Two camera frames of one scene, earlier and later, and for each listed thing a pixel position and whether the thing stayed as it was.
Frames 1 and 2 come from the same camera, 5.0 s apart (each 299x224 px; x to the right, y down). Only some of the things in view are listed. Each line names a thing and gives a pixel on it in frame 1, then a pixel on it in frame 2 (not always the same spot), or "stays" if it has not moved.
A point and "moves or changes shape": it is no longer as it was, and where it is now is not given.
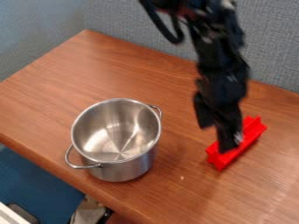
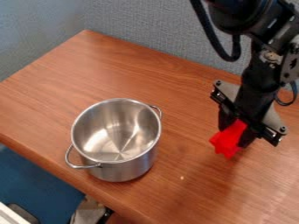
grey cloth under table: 89,212 stays
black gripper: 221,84 -> 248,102
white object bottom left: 9,215 stays
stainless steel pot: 116,136 stays
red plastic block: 254,127 moves or changes shape
